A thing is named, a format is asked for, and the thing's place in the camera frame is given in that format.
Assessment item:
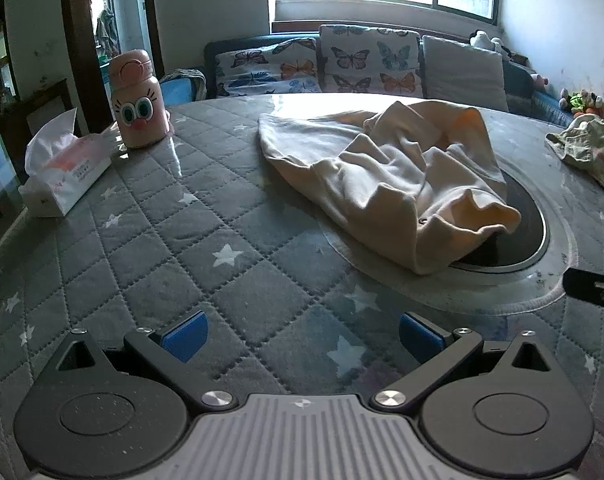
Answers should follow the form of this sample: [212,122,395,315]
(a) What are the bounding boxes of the green plush toy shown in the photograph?
[559,89,604,121]

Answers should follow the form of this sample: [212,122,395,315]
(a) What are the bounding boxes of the dark blue sofa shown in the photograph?
[203,32,575,128]

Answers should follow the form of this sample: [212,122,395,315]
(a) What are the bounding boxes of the black round hotplate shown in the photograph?
[452,167,548,275]

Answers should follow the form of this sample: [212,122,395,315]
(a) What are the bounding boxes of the cream garment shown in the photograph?
[257,100,523,276]

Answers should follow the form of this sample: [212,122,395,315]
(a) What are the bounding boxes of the grey star quilted table cover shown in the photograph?
[0,92,604,480]

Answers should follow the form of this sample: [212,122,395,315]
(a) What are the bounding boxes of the pink cartoon face bottle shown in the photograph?
[108,49,172,149]

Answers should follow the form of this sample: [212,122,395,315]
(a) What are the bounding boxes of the blue chair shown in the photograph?
[161,80,199,107]

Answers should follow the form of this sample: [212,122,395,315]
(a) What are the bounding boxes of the white panda plush toy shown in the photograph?
[468,29,513,62]

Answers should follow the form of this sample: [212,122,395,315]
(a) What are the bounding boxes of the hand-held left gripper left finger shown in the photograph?
[46,310,239,411]

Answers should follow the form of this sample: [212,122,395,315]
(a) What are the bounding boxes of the dark wooden door frame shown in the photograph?
[59,0,165,133]

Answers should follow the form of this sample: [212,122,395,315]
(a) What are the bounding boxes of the white tissue pack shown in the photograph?
[18,107,114,218]

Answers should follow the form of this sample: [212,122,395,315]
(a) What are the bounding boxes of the plain grey cushion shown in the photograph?
[422,35,510,112]

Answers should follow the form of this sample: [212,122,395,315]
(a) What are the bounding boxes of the hanging clothes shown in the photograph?
[94,4,120,56]

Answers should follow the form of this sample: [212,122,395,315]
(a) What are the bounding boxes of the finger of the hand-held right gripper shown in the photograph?
[563,267,604,307]

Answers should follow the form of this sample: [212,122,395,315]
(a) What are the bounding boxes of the floral patterned garment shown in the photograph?
[545,114,604,193]

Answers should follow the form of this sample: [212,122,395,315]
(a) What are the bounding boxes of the grey patterned cloth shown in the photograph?
[159,69,208,102]

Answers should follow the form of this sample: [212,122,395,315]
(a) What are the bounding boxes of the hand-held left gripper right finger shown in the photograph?
[372,311,565,413]

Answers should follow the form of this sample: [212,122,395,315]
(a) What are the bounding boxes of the butterfly print cushion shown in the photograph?
[318,24,425,98]
[214,37,325,97]

